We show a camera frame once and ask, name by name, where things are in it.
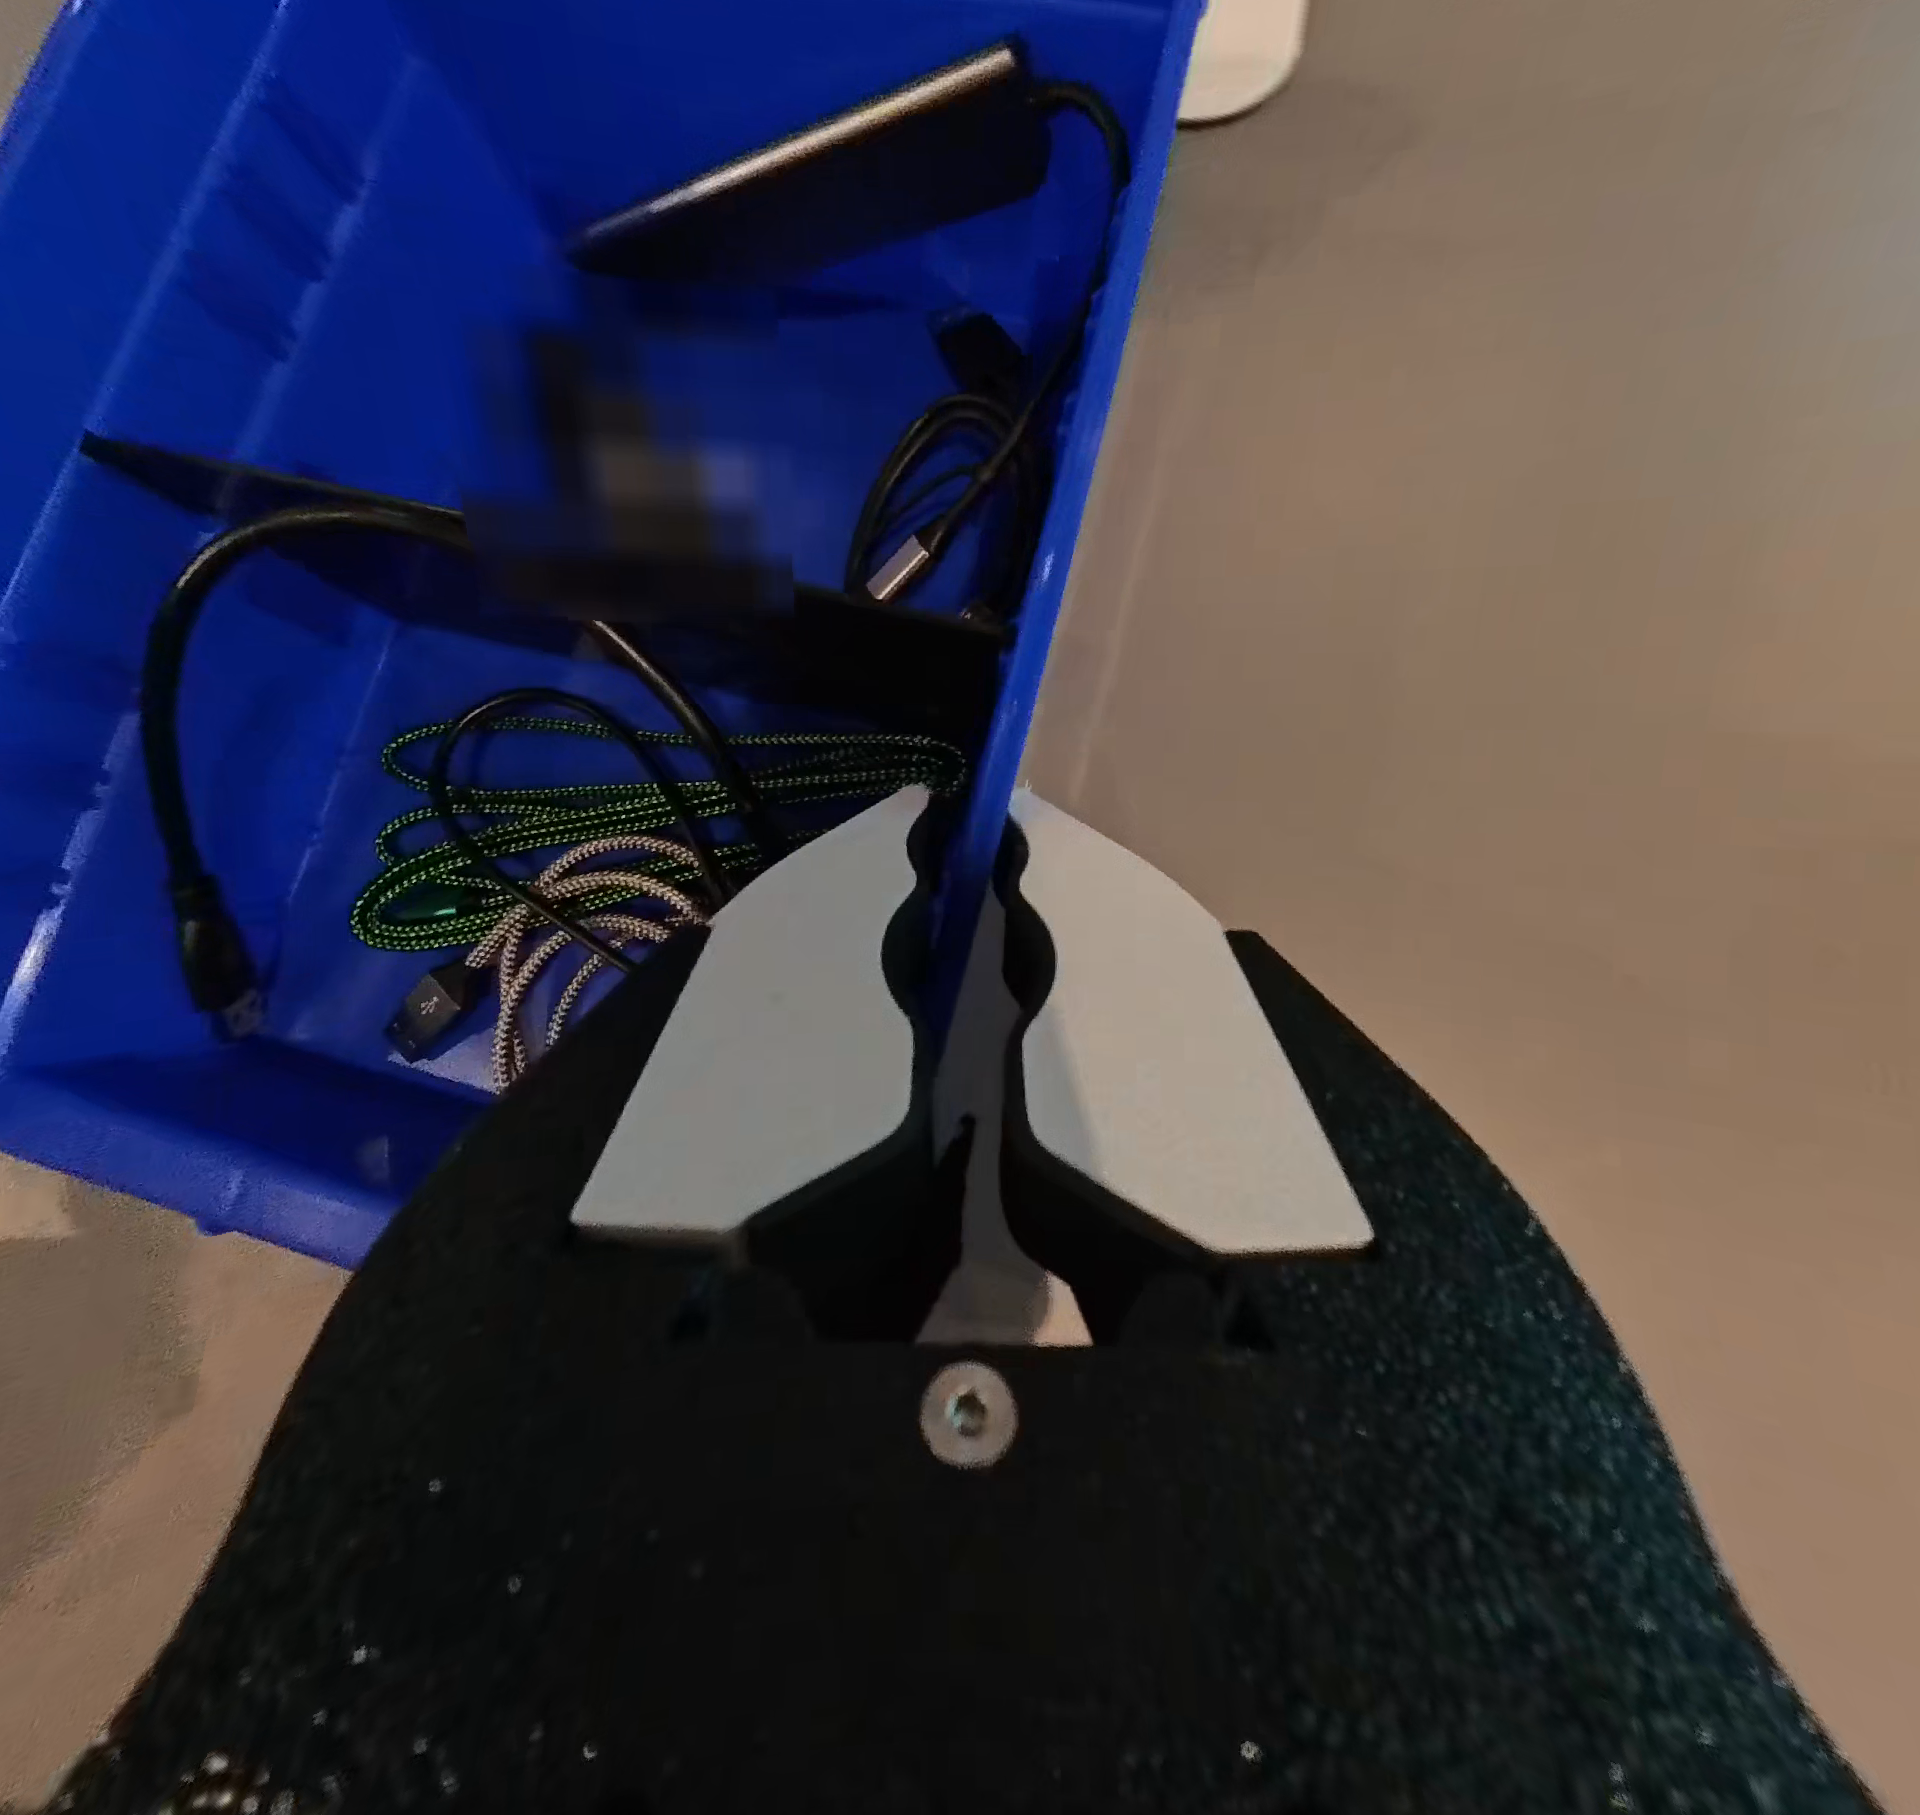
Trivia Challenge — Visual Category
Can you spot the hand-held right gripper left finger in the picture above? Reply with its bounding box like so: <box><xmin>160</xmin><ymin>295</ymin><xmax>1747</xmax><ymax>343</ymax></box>
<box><xmin>570</xmin><ymin>783</ymin><xmax>962</xmax><ymax>1247</ymax></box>

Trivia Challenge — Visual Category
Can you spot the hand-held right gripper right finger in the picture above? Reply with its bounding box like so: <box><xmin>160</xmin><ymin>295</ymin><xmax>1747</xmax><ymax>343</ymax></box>
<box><xmin>993</xmin><ymin>791</ymin><xmax>1378</xmax><ymax>1259</ymax></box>

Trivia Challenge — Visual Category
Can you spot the grey usb hub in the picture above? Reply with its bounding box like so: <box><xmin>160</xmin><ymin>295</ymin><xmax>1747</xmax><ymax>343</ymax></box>
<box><xmin>567</xmin><ymin>33</ymin><xmax>1044</xmax><ymax>275</ymax></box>

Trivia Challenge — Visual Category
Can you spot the instruction board with white stand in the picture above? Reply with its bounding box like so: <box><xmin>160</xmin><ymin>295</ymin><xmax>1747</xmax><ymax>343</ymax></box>
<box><xmin>1176</xmin><ymin>0</ymin><xmax>1327</xmax><ymax>125</ymax></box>

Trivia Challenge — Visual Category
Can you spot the white braided usb cable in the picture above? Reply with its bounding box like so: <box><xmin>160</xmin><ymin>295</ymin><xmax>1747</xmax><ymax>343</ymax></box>
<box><xmin>463</xmin><ymin>839</ymin><xmax>739</xmax><ymax>1097</ymax></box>

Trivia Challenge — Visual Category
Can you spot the green braided usb cable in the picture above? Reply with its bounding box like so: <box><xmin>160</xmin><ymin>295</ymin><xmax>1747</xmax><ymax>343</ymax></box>
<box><xmin>348</xmin><ymin>711</ymin><xmax>974</xmax><ymax>965</ymax></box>

